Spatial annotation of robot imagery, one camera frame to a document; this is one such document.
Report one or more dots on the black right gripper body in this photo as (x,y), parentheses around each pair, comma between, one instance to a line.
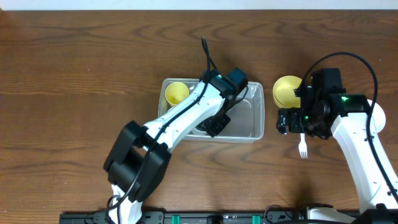
(305,121)

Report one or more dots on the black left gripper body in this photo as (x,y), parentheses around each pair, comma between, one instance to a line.
(213,128)

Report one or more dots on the yellow bowl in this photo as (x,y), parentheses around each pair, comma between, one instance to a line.
(283,92)

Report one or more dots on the clear plastic container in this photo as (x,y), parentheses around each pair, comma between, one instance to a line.
(247,117)

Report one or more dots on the yellow cup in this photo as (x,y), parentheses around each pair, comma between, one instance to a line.
(176,92)

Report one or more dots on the white cup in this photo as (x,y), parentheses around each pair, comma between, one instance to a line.
(199,132)

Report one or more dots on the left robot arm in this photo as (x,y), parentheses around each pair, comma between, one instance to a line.
(140,155)

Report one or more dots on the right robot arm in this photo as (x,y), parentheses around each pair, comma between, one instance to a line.
(367,161)

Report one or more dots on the pink fork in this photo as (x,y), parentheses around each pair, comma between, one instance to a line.
(302,146)

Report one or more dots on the white bowl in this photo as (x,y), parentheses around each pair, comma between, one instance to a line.
(378,120)

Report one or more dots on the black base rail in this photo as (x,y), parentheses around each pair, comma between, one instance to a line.
(275,215)

